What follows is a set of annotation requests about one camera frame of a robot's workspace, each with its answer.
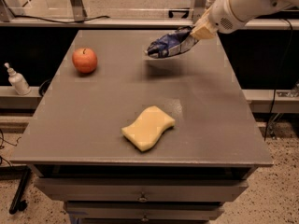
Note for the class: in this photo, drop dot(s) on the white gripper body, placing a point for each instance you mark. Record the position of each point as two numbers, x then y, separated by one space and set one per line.
221 19

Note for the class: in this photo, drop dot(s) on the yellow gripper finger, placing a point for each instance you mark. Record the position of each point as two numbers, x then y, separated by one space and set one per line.
204 29
204 17

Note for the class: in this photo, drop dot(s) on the blue chip bag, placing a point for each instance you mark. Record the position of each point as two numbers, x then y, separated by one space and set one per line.
172 44

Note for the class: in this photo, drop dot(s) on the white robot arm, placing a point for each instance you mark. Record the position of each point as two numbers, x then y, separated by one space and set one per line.
246 10

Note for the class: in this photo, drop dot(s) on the red apple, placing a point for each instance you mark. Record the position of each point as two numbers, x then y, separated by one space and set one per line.
84 60

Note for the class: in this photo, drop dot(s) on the yellow sponge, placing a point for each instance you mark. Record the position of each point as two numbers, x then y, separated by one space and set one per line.
147 129

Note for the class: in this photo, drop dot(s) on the grey drawer cabinet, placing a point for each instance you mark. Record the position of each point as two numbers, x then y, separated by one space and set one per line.
76 129

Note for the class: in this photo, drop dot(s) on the white pump bottle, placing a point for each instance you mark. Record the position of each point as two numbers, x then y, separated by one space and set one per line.
17 81

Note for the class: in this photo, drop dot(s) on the top drawer with knob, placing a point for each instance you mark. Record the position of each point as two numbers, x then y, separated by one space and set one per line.
141 190

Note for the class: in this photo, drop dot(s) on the drawer with knob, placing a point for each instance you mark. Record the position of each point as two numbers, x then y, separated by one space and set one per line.
141 190
143 211

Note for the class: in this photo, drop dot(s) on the black stand leg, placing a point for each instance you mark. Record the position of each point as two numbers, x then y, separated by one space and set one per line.
18 203

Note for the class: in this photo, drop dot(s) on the metal frame post right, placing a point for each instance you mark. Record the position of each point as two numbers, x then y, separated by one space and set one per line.
198 9

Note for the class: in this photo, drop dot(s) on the metal frame post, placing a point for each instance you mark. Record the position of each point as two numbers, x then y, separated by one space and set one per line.
198 9
79 12

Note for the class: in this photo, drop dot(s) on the metal frame post left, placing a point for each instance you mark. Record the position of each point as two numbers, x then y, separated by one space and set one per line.
79 12

